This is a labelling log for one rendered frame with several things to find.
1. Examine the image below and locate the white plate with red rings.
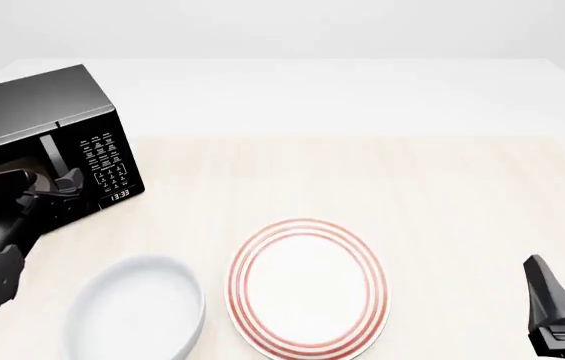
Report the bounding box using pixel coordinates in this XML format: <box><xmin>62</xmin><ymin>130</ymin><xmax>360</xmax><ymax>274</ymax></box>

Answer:
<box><xmin>224</xmin><ymin>218</ymin><xmax>392</xmax><ymax>359</ymax></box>

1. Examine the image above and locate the black microwave oven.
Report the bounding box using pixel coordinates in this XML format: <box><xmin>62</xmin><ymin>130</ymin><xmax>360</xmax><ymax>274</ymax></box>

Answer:
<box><xmin>0</xmin><ymin>63</ymin><xmax>146</xmax><ymax>247</ymax></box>

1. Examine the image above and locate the white bowl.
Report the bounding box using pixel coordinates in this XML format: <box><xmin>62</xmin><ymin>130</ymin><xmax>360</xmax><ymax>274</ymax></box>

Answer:
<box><xmin>61</xmin><ymin>254</ymin><xmax>208</xmax><ymax>360</ymax></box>

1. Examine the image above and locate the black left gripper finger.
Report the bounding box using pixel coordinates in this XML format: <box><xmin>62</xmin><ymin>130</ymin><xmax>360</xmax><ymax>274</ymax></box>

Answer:
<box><xmin>53</xmin><ymin>167</ymin><xmax>86</xmax><ymax>195</ymax></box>

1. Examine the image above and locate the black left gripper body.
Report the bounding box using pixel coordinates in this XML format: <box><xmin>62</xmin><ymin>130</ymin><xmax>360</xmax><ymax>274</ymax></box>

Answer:
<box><xmin>20</xmin><ymin>186</ymin><xmax>86</xmax><ymax>226</ymax></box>

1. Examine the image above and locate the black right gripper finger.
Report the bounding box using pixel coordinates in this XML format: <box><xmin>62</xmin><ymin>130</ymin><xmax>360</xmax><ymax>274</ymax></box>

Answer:
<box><xmin>522</xmin><ymin>254</ymin><xmax>565</xmax><ymax>329</ymax></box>

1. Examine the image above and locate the grey microwave door handle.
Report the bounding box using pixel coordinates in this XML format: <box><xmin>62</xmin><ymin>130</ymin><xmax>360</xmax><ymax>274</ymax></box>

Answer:
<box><xmin>38</xmin><ymin>134</ymin><xmax>67</xmax><ymax>178</ymax></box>

